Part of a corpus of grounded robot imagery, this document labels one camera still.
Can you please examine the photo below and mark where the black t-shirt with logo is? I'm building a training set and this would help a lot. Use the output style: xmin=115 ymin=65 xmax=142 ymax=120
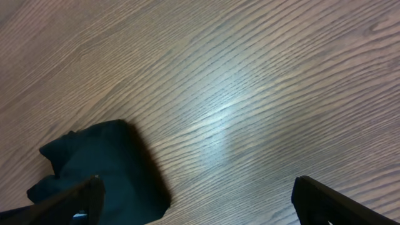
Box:
xmin=27 ymin=120 xmax=171 ymax=224

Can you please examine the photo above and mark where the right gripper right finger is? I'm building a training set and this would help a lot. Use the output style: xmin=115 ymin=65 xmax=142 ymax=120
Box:
xmin=291 ymin=176 xmax=399 ymax=225

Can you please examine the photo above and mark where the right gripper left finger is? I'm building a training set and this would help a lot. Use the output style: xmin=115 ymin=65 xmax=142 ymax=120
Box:
xmin=1 ymin=176 xmax=106 ymax=225

